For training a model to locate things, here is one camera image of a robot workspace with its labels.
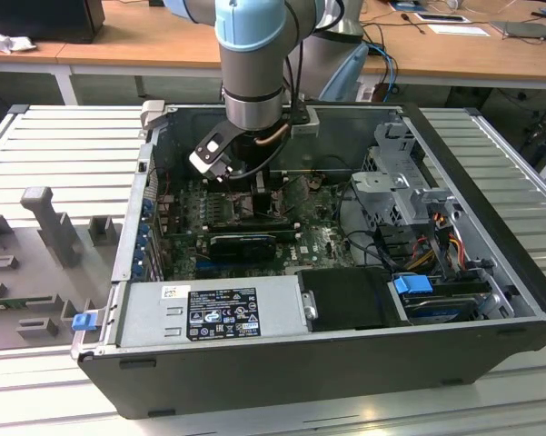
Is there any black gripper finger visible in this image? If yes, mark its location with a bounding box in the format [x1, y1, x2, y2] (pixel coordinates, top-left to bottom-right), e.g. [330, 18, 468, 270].
[253, 190, 273, 217]

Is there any CPU socket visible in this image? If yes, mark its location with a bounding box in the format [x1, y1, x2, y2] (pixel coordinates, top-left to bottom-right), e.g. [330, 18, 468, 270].
[228, 190, 285, 223]

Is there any black graphics card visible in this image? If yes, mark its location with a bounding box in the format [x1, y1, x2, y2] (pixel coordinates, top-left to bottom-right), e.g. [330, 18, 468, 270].
[208, 233, 277, 263]

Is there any green motherboard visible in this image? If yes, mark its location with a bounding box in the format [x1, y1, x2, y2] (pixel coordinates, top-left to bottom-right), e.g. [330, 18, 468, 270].
[163, 174, 378, 281]

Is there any grey case latch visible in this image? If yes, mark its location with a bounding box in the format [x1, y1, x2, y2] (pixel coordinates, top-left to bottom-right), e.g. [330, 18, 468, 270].
[139, 99, 167, 133]

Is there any silver metal drive cage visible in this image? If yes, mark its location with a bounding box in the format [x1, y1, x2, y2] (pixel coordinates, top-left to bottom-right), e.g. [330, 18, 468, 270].
[349, 120, 460, 228]

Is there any black plastic shroud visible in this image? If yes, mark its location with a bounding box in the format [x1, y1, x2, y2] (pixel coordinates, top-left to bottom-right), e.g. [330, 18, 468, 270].
[295, 267, 412, 332]

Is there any silver power supply unit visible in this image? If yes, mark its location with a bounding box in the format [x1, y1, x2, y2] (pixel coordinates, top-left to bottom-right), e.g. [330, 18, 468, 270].
[117, 276, 311, 349]

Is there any long wooden desk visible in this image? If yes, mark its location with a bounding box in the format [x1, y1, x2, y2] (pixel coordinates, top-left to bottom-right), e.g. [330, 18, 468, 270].
[56, 0, 546, 106]

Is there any hard disk in blue carrier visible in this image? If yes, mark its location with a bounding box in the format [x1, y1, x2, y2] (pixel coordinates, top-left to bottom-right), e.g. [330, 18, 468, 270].
[392, 273, 478, 326]

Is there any black open PC case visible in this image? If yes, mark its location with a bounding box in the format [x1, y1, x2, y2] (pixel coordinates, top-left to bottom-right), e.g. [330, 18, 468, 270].
[70, 100, 546, 421]

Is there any blue plastic latch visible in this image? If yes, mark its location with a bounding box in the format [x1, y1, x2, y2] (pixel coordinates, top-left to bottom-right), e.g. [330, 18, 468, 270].
[72, 312, 96, 332]

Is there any blue booklet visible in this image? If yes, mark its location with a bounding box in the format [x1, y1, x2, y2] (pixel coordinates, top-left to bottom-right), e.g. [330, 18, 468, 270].
[388, 0, 426, 13]

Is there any small wooden desk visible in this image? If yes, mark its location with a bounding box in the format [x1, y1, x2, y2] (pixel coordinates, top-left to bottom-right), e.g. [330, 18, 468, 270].
[0, 26, 104, 108]

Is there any white paper sheet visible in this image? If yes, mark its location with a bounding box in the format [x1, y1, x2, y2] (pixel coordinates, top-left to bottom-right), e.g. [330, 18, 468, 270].
[426, 23, 491, 37]

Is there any grey parts rack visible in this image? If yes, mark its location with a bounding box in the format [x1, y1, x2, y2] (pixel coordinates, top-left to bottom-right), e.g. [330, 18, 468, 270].
[0, 185, 128, 353]

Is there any black computer box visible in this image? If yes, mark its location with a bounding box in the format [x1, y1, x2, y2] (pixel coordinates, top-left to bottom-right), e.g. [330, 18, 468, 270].
[0, 0, 105, 45]

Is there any crumpled white paper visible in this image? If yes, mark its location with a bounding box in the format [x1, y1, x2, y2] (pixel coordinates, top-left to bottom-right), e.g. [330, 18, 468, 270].
[0, 25, 37, 55]

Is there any dark grey laptop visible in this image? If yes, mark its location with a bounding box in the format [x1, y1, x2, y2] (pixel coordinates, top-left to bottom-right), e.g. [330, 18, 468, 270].
[490, 18, 546, 40]

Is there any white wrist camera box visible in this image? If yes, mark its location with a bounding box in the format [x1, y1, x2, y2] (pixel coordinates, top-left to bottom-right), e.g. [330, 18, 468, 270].
[189, 122, 233, 183]

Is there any blue cable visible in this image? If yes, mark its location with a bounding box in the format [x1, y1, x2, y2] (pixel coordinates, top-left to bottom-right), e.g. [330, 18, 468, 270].
[366, 40, 399, 99]

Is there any yellow red wire bundle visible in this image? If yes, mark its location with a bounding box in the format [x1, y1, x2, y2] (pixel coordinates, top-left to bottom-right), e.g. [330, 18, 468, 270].
[408, 213, 467, 273]

